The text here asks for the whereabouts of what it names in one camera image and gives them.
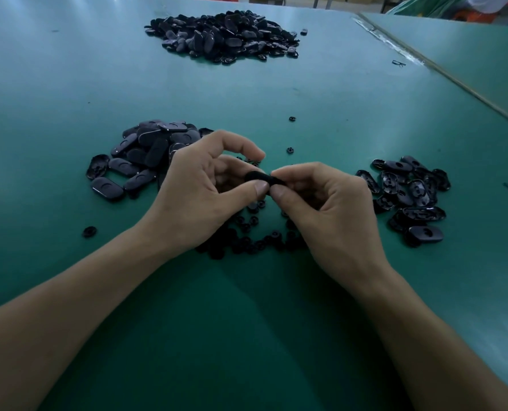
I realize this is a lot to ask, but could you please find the pile of small black buttons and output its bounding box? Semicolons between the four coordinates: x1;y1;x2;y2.
196;196;307;260

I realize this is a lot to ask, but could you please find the person's right hand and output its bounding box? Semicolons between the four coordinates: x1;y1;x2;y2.
269;162;392;296

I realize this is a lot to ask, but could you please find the person's right forearm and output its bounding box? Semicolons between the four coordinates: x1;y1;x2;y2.
352;269;508;411

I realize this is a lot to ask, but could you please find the person's left hand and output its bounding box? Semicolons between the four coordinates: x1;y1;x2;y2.
138;130;271;256

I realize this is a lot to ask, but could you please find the person's left forearm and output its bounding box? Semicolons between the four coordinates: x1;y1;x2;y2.
0;222;182;411

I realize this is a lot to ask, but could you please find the green striped bag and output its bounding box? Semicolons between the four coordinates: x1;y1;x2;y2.
386;0;473;18

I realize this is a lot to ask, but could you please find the pile of black oval shells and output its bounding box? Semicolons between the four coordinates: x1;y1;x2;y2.
357;155;452;247

